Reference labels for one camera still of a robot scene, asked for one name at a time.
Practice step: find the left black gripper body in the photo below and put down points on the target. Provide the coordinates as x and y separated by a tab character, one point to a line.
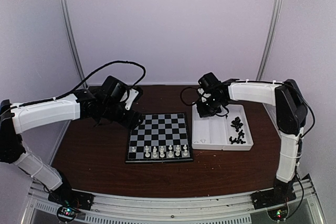
111	111

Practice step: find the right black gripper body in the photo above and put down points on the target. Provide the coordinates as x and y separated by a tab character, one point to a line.
211	108

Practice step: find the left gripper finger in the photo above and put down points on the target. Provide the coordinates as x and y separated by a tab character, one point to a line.
132	126
139	119

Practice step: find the black grey chess board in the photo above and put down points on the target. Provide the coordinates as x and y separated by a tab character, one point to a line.
161	129

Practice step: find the white queen chess piece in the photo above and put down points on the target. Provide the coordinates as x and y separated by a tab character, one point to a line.
162	154

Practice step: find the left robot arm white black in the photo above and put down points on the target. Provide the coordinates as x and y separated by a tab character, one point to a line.
19	118

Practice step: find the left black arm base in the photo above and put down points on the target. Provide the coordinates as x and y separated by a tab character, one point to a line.
66	196

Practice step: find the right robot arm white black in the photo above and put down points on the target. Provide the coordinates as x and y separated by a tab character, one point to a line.
291	112

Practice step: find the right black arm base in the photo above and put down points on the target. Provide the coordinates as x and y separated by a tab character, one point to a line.
280	194

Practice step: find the black chess pieces upper pile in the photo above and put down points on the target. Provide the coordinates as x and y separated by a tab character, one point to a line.
237	124

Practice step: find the black chess pieces pile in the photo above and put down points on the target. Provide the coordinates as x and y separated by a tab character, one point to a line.
237	124
239	139

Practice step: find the black chess pieces lower pile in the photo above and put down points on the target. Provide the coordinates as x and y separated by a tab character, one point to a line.
239	139

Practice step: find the left controller board with LEDs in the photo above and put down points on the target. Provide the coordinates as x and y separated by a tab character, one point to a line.
66	214

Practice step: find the controller board with leds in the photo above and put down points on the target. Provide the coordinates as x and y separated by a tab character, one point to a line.
66	214
278	214

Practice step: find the right controller board with LEDs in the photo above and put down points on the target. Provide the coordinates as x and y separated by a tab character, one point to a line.
278	214

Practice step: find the white divided plastic tray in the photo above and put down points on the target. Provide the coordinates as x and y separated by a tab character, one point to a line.
217	131

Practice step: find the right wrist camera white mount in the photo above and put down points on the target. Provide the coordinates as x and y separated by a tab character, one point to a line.
203	96

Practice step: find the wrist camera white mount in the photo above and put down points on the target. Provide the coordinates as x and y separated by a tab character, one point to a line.
131	96
203	96

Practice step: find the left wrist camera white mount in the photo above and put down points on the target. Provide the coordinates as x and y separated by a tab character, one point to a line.
131	96

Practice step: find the right aluminium frame post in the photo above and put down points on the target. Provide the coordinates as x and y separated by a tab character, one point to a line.
270	38

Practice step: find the aluminium frame post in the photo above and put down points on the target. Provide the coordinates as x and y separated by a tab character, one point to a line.
71	39
270	38

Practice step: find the aluminium front rail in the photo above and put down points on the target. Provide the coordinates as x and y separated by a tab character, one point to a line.
235	208

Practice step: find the left aluminium frame post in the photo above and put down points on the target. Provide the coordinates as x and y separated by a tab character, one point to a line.
71	39

